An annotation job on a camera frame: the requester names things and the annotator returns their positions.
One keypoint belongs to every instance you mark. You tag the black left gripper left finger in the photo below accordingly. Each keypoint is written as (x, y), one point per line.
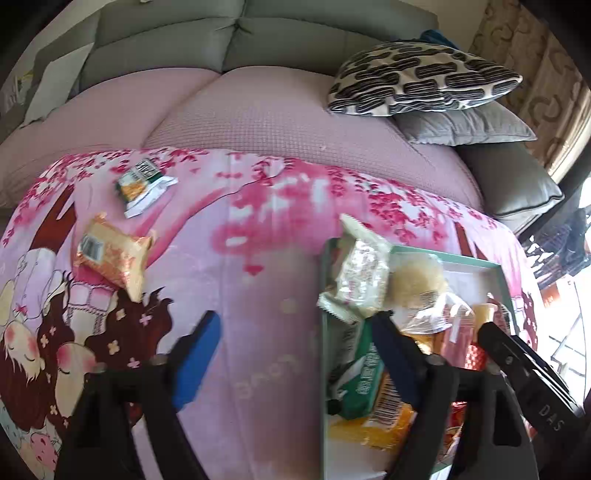
(99, 442)

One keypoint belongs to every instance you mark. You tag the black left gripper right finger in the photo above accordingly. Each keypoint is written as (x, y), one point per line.
(493, 440)

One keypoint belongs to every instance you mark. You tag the yellow orange snack packet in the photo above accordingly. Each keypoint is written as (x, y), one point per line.
(387, 426)

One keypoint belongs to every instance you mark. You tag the green mung bean cake packet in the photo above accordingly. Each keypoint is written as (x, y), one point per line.
(355, 372)

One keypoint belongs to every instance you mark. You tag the clear bag yellow bread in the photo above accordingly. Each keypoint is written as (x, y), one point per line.
(420, 295)

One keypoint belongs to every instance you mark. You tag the orange gold long snack packet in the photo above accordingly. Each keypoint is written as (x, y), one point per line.
(102, 250)

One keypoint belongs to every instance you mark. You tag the cream white snack packet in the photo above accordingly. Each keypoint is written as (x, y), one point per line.
(360, 276)

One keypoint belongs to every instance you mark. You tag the red patterned wafer packet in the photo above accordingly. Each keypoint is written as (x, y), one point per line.
(476, 358)

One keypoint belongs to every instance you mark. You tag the pink snack packet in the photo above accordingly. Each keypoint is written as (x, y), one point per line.
(457, 340)

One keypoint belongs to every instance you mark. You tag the yellow jelly cup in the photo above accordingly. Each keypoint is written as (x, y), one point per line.
(483, 313)

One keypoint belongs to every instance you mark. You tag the white tray green rim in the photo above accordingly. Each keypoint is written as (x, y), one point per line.
(338, 459)

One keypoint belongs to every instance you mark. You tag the green white small snack packet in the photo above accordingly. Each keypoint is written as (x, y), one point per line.
(142, 185)

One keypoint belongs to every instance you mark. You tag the grey pillow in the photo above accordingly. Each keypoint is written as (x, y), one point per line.
(491, 123)

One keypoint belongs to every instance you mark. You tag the light grey cushion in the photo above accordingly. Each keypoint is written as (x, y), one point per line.
(56, 70)

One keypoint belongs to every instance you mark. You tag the black white patterned pillow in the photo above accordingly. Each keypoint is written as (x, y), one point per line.
(412, 76)

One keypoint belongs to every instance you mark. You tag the pink checked sofa cover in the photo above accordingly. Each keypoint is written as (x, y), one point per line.
(265, 110)

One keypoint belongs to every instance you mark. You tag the grey sofa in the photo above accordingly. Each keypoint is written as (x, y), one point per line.
(314, 36)

